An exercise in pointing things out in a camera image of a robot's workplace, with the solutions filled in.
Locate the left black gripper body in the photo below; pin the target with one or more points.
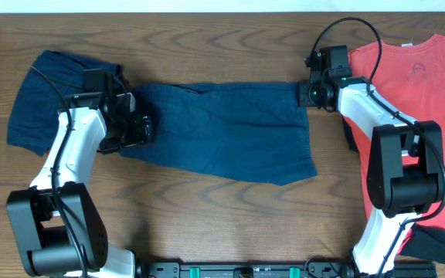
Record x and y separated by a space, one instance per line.
128 133

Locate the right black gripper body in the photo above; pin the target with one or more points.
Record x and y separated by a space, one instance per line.
310 94

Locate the navy blue shorts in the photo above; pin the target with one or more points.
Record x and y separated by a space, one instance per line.
251 132

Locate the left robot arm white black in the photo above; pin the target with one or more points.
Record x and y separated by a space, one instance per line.
57 228

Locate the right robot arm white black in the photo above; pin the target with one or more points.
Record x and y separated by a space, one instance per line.
406 173

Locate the folded navy blue garment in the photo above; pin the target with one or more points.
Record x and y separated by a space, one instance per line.
33 122

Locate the red t-shirt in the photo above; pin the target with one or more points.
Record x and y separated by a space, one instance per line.
412 79

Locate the black garment under t-shirt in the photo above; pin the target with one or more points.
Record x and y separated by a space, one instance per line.
426 243

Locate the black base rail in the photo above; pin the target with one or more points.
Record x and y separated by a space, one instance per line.
313 268

